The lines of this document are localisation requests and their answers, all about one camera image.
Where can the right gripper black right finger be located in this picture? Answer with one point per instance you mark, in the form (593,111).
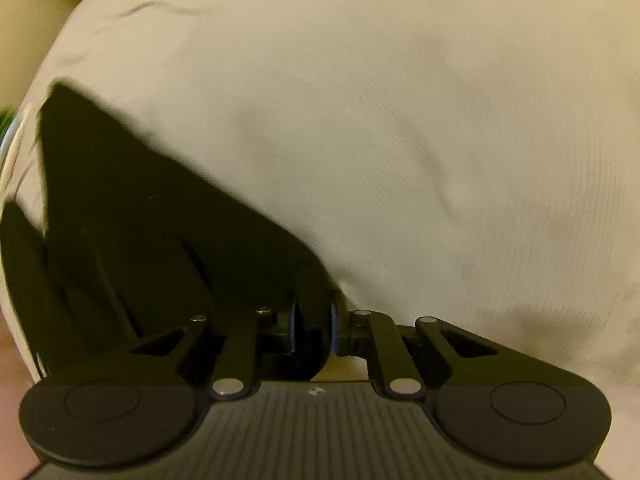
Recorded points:
(493,402)

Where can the white duvet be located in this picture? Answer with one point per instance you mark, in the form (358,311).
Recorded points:
(477,157)

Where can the black garment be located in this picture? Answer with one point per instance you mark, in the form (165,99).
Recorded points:
(136,243)

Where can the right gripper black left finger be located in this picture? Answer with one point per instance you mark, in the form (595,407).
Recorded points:
(127,406)

